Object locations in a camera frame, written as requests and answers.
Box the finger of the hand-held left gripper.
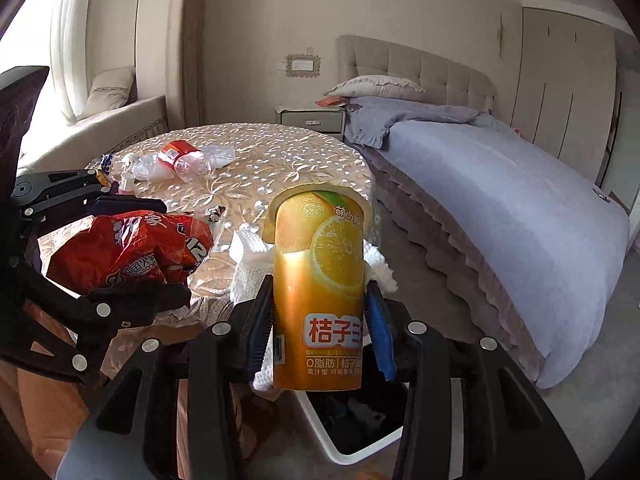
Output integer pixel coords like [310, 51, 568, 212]
[0, 255, 192, 386]
[11, 167, 168, 223]

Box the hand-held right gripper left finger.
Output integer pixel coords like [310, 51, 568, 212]
[95, 282, 275, 480]

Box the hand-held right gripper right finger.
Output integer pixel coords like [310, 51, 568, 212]
[365, 282, 586, 480]

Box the red snack bag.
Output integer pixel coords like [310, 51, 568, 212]
[50, 211, 215, 295]

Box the white tissue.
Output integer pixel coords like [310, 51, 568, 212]
[229, 225, 398, 393]

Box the orange juice cup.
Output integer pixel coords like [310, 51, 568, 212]
[264, 183, 375, 392]

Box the white waste bin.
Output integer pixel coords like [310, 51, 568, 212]
[295, 381, 417, 463]

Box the blue yellow snack wrapper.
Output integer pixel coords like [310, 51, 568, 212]
[97, 153, 116, 187]

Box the clear crumpled plastic bag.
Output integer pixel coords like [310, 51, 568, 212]
[122, 152, 167, 184]

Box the beige window seat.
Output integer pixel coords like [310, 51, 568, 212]
[17, 94, 169, 177]

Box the clear bottle with red label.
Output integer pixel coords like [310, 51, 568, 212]
[157, 141, 219, 181]

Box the beige cushion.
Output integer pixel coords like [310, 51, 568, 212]
[81, 67, 137, 114]

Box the white curtain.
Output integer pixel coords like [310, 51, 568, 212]
[49, 0, 103, 122]

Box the white plastic wrapper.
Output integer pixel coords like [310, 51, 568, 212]
[200, 144, 237, 169]

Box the round table with floral cloth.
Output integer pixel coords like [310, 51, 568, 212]
[30, 122, 378, 411]

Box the grey blue blanket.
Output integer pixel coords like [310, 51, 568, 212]
[344, 96, 632, 392]

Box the grey nightstand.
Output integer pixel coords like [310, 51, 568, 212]
[273, 104, 346, 142]

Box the grey frilled pillow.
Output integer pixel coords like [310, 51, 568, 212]
[323, 75, 426, 101]

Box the beige upholstered bed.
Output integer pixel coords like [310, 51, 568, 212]
[332, 35, 632, 392]

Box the beige wardrobe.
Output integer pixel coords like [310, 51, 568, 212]
[509, 4, 640, 198]

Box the framed wall switch panel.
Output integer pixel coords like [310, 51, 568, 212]
[279, 52, 321, 79]

